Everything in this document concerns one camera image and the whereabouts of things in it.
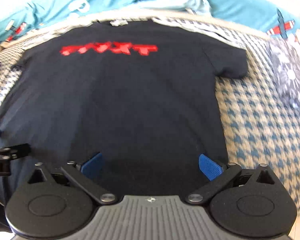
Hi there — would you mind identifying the grey patterned pillow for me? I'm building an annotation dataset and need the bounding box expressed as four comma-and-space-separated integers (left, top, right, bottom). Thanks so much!
268, 29, 300, 111

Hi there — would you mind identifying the houndstooth blue white bedspread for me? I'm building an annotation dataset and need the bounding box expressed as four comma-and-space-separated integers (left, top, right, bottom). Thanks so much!
0, 17, 300, 211

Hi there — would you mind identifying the black t-shirt red print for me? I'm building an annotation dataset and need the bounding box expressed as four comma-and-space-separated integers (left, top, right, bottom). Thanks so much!
0, 21, 248, 203

